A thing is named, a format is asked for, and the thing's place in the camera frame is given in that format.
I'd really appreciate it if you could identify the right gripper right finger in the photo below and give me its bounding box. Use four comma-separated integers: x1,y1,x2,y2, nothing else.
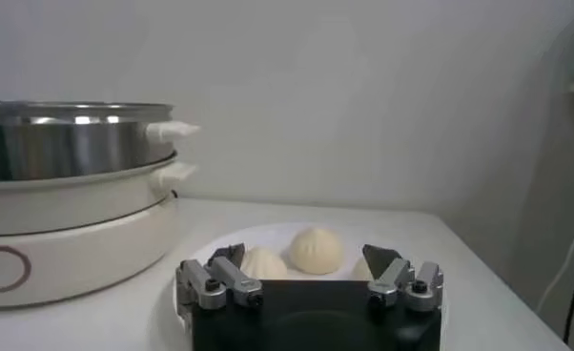
361,243,445,314

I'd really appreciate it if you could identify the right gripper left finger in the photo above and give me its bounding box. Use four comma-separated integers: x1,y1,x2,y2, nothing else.
174,242,265,330

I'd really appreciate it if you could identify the white steamed baozi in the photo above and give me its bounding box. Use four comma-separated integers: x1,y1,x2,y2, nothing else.
349,257,375,281
239,246,289,281
287,226,345,277

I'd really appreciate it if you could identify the steel perforated steamer basket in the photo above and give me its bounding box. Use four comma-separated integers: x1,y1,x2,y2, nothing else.
0,99,201,183

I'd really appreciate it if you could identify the white round plate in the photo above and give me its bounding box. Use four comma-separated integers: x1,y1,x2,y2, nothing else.
173,221,448,335

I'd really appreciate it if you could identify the white electric cooker base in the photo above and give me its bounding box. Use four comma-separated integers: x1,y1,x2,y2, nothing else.
0,153,200,311

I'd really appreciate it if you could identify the white hanging cable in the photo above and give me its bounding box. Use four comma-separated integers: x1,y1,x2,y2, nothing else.
536,214,574,315

